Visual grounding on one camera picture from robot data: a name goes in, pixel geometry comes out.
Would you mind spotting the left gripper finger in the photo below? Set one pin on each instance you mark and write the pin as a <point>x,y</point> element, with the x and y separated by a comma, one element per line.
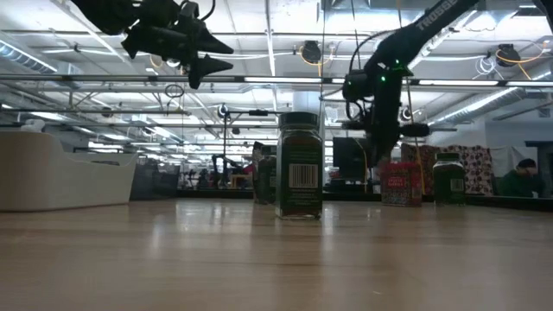
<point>209,45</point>
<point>205,67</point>

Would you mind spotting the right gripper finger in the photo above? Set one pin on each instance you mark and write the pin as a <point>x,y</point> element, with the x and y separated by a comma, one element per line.
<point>384,144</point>

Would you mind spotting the red-lidded spice tin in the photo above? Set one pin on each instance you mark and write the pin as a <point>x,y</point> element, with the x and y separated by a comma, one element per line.
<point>402,188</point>

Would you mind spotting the green-lidded glass spice jar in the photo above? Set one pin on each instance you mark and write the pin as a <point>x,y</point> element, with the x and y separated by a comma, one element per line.
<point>268,177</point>
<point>449,181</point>
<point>299,173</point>

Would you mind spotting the brown spice bottle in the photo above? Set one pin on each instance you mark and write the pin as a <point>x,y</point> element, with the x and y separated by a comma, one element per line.
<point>256,183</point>

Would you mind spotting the white plastic bin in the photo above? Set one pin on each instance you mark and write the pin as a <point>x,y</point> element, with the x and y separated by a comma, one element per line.
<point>65,181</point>

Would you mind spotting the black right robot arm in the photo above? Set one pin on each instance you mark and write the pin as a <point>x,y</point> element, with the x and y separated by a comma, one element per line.
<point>432,21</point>

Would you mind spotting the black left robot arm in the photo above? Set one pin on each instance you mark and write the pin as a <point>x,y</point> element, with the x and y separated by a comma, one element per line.
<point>108,15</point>

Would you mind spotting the black background robot arm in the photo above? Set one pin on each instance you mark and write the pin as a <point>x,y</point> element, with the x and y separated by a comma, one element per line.
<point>216,170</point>

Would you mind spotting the small black ceiling reel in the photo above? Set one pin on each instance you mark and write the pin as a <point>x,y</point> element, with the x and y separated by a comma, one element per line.
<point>222,111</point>
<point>409,114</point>

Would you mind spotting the black monitor screen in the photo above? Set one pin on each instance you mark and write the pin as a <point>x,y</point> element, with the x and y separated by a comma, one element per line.
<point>350,157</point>

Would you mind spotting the long overhead light bar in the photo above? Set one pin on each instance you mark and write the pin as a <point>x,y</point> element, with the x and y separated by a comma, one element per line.
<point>281,80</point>

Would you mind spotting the white round column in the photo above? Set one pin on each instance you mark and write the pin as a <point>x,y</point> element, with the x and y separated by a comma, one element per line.
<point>309,101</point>

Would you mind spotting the floral patterned cloth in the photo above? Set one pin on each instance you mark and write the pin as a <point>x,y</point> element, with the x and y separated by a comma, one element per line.
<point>479,173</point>

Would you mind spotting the person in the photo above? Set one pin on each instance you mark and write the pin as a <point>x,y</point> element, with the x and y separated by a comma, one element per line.
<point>518,183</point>
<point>247,169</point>

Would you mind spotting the white cloth sheet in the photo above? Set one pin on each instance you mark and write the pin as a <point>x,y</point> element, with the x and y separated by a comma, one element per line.
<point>507,153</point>

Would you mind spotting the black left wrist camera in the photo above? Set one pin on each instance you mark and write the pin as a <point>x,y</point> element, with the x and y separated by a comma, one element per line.
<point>188,10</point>

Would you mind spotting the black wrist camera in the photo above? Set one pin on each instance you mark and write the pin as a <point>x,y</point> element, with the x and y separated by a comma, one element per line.
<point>188,10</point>
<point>356,86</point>

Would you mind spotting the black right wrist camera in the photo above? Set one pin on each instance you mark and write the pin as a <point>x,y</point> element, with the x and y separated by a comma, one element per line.
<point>356,86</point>

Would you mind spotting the black table frame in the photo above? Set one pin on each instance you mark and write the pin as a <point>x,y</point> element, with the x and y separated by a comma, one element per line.
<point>358,195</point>

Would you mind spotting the black stand frame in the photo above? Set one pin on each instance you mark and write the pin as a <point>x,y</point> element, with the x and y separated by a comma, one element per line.
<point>258,112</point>

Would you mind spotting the silver ventilation duct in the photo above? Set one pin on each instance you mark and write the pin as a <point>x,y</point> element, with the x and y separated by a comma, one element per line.
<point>475,108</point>
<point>26,58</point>

